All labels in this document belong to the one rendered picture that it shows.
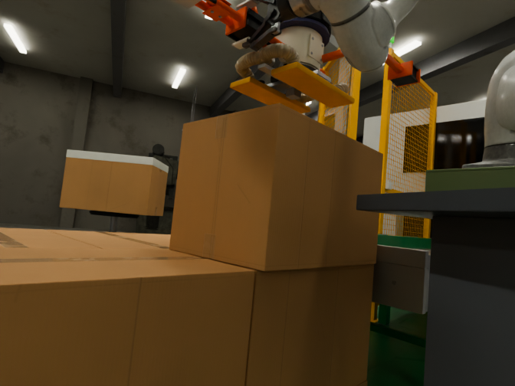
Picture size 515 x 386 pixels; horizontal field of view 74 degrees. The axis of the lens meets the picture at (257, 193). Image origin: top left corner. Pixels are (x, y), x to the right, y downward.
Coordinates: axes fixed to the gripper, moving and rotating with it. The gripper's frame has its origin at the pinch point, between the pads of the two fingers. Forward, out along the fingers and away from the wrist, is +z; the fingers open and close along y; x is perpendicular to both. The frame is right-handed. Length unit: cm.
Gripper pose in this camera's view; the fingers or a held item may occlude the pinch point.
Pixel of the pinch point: (241, 26)
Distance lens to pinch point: 112.8
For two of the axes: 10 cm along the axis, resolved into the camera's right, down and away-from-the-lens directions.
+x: 6.9, 1.2, 7.2
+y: -0.9, 9.9, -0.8
